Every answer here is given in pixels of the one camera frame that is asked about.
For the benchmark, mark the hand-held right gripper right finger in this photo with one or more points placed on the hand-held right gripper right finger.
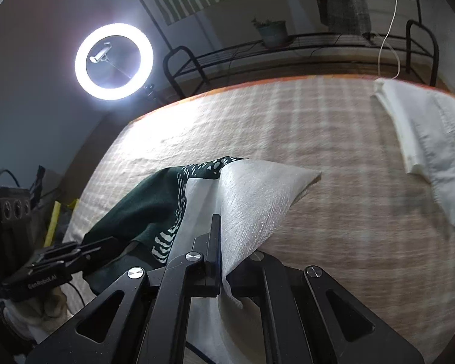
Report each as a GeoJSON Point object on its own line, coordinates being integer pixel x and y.
{"type": "Point", "coordinates": [246, 273]}

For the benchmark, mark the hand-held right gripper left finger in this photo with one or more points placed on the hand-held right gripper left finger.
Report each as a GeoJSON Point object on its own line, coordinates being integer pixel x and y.
{"type": "Point", "coordinates": [208, 265]}

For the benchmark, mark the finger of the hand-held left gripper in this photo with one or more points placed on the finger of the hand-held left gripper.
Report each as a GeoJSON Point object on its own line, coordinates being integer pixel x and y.
{"type": "Point", "coordinates": [96, 248]}

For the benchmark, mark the white green printed t-shirt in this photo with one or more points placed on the white green printed t-shirt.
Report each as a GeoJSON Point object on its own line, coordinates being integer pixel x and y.
{"type": "Point", "coordinates": [258, 197]}

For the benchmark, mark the person's left forearm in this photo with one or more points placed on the person's left forearm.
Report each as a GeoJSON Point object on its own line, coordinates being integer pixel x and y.
{"type": "Point", "coordinates": [3, 337]}

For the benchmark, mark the black metal clothes rack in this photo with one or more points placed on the black metal clothes rack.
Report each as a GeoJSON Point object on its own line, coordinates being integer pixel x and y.
{"type": "Point", "coordinates": [435, 51]}

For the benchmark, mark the person's left hand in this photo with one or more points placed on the person's left hand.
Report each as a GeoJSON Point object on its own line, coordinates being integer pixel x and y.
{"type": "Point", "coordinates": [41, 311]}

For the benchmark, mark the yellow crate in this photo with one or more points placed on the yellow crate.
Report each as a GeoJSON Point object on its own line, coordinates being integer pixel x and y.
{"type": "Point", "coordinates": [53, 220]}

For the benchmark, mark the white shorts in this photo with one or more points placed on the white shorts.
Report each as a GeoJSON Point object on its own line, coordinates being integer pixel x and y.
{"type": "Point", "coordinates": [440, 151]}

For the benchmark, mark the potted plant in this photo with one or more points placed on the potted plant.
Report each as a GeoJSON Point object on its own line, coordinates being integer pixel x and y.
{"type": "Point", "coordinates": [273, 34]}

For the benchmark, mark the grey plaid coat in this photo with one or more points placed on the grey plaid coat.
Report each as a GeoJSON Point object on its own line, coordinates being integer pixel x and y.
{"type": "Point", "coordinates": [345, 0]}

